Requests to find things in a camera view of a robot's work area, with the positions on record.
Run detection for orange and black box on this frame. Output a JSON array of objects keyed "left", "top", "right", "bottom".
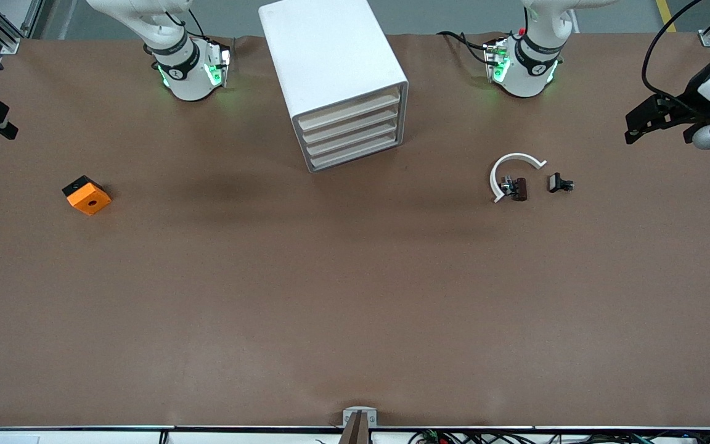
[{"left": 62, "top": 175, "right": 112, "bottom": 216}]

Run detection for white curved plastic piece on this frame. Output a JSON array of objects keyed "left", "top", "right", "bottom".
[{"left": 489, "top": 152, "right": 547, "bottom": 204}]

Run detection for small brown electrical component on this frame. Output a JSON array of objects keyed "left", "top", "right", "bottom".
[{"left": 500, "top": 176, "right": 528, "bottom": 202}]

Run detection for brown table mat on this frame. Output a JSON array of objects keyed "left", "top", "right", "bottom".
[{"left": 0, "top": 32, "right": 710, "bottom": 430}]

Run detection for black left arm base cable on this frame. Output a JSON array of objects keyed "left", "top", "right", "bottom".
[{"left": 438, "top": 30, "right": 495, "bottom": 66}]

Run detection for black arm base cable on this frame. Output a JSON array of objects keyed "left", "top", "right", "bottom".
[
  {"left": 438, "top": 30, "right": 495, "bottom": 66},
  {"left": 187, "top": 7, "right": 237, "bottom": 49}
]

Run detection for black right arm base cable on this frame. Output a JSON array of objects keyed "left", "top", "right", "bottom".
[{"left": 187, "top": 7, "right": 237, "bottom": 49}]

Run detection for white table edge rail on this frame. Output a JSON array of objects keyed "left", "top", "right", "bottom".
[{"left": 0, "top": 424, "right": 710, "bottom": 444}]

